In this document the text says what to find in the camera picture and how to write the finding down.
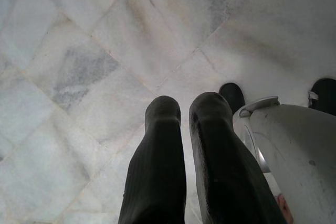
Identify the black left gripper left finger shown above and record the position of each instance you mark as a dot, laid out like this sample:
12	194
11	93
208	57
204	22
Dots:
155	161

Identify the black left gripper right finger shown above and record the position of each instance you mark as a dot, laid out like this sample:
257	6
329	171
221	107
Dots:
223	161

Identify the black robot left foot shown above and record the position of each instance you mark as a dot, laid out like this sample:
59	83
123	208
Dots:
232	96

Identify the black robot foot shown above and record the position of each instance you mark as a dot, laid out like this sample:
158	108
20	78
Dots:
325	95
232	96

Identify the white robot left leg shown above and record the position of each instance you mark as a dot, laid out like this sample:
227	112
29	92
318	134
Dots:
294	150

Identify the black robot right foot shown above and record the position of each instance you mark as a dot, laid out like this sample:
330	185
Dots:
325	95

